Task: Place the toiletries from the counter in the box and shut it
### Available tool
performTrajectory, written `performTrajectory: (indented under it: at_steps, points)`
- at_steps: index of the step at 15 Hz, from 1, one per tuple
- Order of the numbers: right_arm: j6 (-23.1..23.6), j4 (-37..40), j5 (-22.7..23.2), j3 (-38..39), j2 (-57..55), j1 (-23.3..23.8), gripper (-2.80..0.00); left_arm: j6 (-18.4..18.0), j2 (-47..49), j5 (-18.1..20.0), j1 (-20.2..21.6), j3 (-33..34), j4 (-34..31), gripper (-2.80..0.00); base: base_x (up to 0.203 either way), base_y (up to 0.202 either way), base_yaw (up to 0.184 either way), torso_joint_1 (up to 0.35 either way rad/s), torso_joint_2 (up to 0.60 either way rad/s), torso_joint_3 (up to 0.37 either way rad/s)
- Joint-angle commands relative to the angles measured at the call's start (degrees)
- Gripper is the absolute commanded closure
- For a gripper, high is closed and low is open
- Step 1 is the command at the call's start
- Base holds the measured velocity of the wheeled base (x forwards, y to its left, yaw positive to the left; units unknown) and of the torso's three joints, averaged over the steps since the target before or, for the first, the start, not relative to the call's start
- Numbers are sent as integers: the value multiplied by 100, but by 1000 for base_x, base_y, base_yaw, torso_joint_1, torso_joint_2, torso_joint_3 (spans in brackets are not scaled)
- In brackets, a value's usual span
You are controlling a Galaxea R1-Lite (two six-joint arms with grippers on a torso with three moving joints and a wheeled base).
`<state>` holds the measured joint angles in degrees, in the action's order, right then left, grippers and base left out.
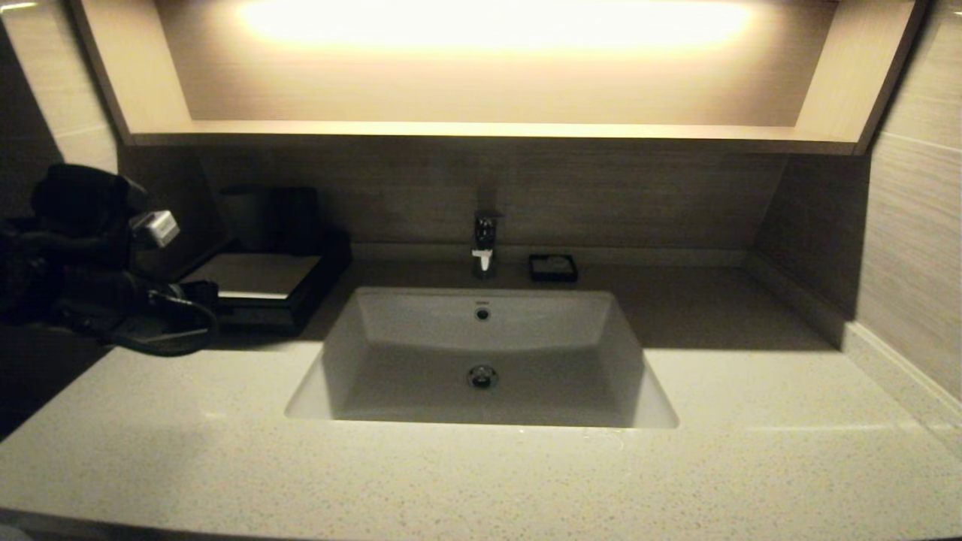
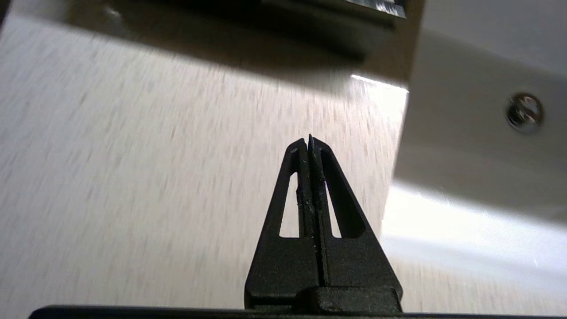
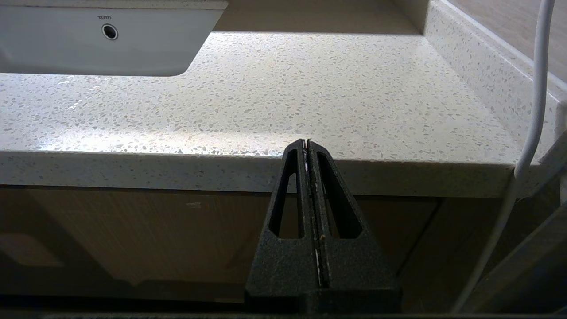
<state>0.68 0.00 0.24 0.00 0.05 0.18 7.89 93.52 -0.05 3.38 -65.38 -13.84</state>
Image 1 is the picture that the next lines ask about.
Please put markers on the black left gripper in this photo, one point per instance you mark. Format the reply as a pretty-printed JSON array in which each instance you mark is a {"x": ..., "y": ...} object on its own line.
[{"x": 124, "y": 304}]

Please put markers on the black plastic cup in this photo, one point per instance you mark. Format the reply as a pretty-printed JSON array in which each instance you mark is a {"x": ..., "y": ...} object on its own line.
[{"x": 297, "y": 218}]

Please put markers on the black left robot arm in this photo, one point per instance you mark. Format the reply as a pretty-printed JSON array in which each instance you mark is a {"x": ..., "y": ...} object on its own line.
[{"x": 60, "y": 240}]

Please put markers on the grey cup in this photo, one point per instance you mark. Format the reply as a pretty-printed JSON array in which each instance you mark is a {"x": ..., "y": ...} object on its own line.
[{"x": 248, "y": 218}]

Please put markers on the black amenity tray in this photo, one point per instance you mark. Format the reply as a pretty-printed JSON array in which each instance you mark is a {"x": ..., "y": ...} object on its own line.
[{"x": 336, "y": 263}]

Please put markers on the chrome faucet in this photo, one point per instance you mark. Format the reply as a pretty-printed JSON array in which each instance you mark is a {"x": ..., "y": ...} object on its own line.
[{"x": 485, "y": 239}]

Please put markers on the chrome sink drain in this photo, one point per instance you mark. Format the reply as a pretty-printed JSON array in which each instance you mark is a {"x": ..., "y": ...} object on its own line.
[{"x": 482, "y": 377}]

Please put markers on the black soap dish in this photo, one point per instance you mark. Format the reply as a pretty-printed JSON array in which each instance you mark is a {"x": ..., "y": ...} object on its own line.
[{"x": 533, "y": 276}]

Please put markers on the white ceramic sink basin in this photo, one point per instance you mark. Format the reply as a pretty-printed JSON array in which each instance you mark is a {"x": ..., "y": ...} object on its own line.
[{"x": 541, "y": 353}]

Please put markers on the warm niche light strip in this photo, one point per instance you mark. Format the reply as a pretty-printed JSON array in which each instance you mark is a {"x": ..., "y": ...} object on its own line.
[{"x": 496, "y": 26}]

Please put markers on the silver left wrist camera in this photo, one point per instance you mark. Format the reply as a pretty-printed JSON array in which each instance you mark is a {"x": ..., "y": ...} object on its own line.
[{"x": 155, "y": 228}]

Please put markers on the wooden wall niche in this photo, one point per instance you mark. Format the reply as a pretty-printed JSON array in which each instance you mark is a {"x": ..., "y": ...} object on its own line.
[{"x": 488, "y": 132}]

